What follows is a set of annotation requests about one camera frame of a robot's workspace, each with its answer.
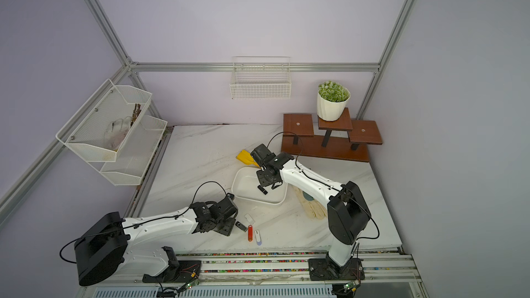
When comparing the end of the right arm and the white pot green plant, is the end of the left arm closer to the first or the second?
the end of the right arm

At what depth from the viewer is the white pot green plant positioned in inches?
32.9

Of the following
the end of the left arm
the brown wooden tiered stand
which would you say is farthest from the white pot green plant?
the end of the left arm

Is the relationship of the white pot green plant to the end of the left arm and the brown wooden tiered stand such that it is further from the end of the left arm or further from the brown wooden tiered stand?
the end of the left arm
